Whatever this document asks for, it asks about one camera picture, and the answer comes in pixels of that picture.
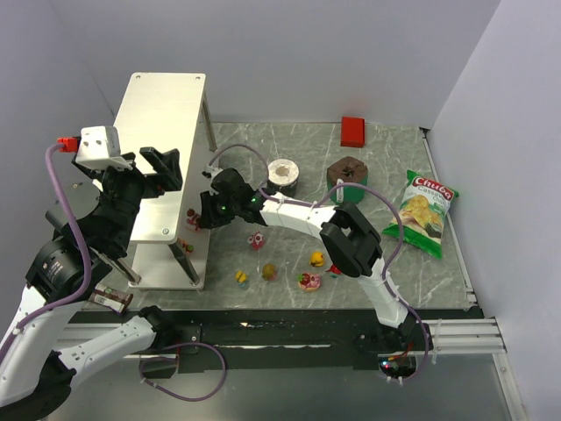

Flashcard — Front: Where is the strawberry cake toy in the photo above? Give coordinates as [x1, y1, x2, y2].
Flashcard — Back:
[186, 208, 201, 231]

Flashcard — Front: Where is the pink red mushroom toy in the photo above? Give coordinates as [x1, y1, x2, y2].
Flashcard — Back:
[247, 232, 265, 251]

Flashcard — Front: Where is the yellow pink lion toy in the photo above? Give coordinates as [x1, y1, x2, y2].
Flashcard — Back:
[177, 239, 194, 254]

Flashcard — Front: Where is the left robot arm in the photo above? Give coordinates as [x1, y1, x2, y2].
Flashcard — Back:
[1, 147, 183, 420]

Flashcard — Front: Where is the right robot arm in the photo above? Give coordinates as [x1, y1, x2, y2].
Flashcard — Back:
[200, 166, 420, 329]

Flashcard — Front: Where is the white two-tier shelf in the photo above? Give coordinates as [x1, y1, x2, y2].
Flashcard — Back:
[111, 72, 218, 290]

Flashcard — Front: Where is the black and white tape roll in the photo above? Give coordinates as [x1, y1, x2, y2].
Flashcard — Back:
[266, 159, 300, 197]

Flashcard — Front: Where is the yellow bee toy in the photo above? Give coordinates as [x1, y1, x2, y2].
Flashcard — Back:
[235, 270, 247, 286]

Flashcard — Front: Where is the olive round toy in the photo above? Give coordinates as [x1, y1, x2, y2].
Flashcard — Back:
[261, 263, 277, 281]

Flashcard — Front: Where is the yellow duck toy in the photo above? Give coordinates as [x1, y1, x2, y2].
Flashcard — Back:
[309, 251, 325, 268]

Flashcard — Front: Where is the brown snack bar wrapper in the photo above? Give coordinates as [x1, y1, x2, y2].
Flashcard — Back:
[88, 282, 133, 315]

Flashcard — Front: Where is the pink donut toy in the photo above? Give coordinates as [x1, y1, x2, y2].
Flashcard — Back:
[298, 272, 322, 292]

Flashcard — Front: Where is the brown and green cup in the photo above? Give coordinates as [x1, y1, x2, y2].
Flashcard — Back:
[326, 156, 368, 204]

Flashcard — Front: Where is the red block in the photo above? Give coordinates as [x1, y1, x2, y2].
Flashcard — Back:
[340, 116, 366, 148]

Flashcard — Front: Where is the green chips bag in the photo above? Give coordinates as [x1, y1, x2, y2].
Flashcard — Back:
[398, 169, 459, 259]

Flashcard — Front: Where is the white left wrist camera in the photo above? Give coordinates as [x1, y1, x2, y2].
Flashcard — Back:
[75, 126, 132, 171]

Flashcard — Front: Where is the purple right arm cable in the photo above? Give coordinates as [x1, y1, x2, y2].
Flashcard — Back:
[209, 143, 430, 383]

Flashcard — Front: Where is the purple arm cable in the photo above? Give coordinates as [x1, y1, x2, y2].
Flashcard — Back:
[0, 140, 93, 365]
[209, 143, 430, 383]

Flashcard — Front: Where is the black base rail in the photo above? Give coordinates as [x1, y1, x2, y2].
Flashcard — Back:
[120, 308, 435, 375]

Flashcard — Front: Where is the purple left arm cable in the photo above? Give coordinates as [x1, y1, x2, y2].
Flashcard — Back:
[0, 140, 93, 365]

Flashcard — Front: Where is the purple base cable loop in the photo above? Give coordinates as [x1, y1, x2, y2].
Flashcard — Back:
[138, 341, 228, 403]

